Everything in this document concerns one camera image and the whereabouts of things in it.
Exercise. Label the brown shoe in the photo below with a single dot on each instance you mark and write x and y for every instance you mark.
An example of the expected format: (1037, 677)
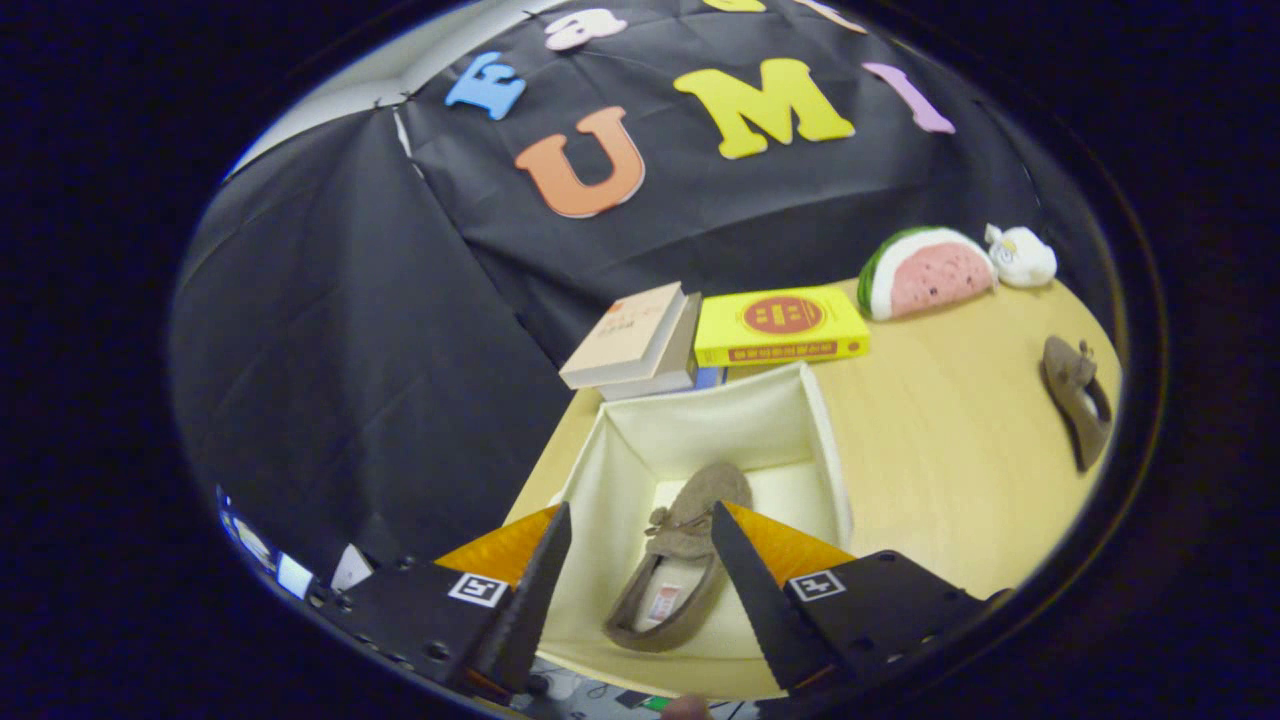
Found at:
(680, 530)
(1065, 375)

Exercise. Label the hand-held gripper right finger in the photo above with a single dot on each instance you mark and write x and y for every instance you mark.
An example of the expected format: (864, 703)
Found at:
(765, 610)

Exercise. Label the blue book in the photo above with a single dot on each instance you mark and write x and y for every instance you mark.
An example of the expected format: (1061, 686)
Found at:
(710, 377)

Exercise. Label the grey book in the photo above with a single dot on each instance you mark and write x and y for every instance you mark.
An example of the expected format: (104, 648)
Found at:
(680, 365)

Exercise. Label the beige book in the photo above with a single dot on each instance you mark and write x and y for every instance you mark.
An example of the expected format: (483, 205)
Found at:
(625, 335)

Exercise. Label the white plush toy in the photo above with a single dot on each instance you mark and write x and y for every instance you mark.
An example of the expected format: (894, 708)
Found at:
(1025, 258)

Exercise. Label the white paper sheet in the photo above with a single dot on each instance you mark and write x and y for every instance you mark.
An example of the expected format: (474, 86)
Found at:
(350, 568)

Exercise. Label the yellow book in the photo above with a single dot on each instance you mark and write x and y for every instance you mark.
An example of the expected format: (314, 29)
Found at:
(720, 320)

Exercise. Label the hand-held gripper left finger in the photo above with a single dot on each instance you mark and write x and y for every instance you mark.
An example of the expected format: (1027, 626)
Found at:
(525, 610)

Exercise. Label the cream fabric storage box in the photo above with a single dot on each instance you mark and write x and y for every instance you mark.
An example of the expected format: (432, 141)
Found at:
(720, 420)

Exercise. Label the black backdrop cloth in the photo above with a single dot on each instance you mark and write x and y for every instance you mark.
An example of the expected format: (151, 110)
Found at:
(350, 350)

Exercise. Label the watermelon slice plush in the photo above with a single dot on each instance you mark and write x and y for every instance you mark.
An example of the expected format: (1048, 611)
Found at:
(930, 275)

